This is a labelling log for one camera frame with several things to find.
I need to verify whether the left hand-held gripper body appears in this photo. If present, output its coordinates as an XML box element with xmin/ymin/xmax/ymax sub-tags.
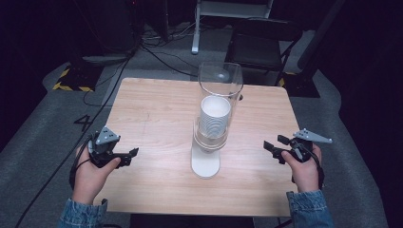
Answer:
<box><xmin>86</xmin><ymin>125</ymin><xmax>125</xmax><ymax>169</ymax></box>

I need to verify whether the black stand base yellow mark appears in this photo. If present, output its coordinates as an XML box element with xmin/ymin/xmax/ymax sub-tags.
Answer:
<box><xmin>278</xmin><ymin>71</ymin><xmax>321</xmax><ymax>99</ymax></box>

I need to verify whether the person's right hand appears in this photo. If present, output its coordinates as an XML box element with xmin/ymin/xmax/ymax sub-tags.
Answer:
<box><xmin>280</xmin><ymin>143</ymin><xmax>324</xmax><ymax>194</ymax></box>

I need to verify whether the black yellow striped stand base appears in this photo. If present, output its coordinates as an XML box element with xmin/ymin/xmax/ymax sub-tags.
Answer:
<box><xmin>51</xmin><ymin>64</ymin><xmax>97</xmax><ymax>93</ymax></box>

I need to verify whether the long black floor cable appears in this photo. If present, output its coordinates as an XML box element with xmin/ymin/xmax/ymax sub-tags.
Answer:
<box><xmin>13</xmin><ymin>47</ymin><xmax>141</xmax><ymax>228</ymax></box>

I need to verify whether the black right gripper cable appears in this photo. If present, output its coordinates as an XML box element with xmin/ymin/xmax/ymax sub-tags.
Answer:
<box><xmin>303</xmin><ymin>148</ymin><xmax>326</xmax><ymax>191</ymax></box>

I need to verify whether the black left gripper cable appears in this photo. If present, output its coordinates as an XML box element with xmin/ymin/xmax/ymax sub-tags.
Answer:
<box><xmin>68</xmin><ymin>139</ymin><xmax>93</xmax><ymax>191</ymax></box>

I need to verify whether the clear cup dispenser white base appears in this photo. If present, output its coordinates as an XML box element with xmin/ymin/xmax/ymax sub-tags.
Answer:
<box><xmin>190</xmin><ymin>61</ymin><xmax>244</xmax><ymax>180</ymax></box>

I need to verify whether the thin black floor cable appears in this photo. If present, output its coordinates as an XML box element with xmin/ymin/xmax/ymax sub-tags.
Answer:
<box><xmin>139</xmin><ymin>44</ymin><xmax>199</xmax><ymax>79</ymax></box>

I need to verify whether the dark slanted stand pole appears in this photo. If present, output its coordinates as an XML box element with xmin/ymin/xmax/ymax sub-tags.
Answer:
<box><xmin>297</xmin><ymin>0</ymin><xmax>347</xmax><ymax>71</ymax></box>

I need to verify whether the black folding chair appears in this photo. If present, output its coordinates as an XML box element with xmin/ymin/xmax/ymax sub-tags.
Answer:
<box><xmin>223</xmin><ymin>18</ymin><xmax>304</xmax><ymax>87</ymax></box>

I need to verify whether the white desk frame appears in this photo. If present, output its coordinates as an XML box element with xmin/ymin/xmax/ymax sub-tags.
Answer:
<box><xmin>190</xmin><ymin>0</ymin><xmax>276</xmax><ymax>56</ymax></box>

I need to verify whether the person's left hand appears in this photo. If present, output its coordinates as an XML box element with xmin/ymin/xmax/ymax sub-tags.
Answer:
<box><xmin>71</xmin><ymin>144</ymin><xmax>123</xmax><ymax>205</ymax></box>

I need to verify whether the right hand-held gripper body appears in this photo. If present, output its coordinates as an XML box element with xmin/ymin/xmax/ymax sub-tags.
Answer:
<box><xmin>286</xmin><ymin>127</ymin><xmax>334</xmax><ymax>164</ymax></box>

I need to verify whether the grey flat stand foot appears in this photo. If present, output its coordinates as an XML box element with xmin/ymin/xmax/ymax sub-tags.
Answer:
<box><xmin>82</xmin><ymin>54</ymin><xmax>130</xmax><ymax>67</ymax></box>

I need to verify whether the stack of white paper cups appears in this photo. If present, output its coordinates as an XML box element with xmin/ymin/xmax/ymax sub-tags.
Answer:
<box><xmin>198</xmin><ymin>95</ymin><xmax>232</xmax><ymax>140</ymax></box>

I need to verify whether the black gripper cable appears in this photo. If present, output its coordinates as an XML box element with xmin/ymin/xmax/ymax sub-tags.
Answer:
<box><xmin>303</xmin><ymin>148</ymin><xmax>326</xmax><ymax>191</ymax></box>
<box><xmin>68</xmin><ymin>139</ymin><xmax>93</xmax><ymax>191</ymax></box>

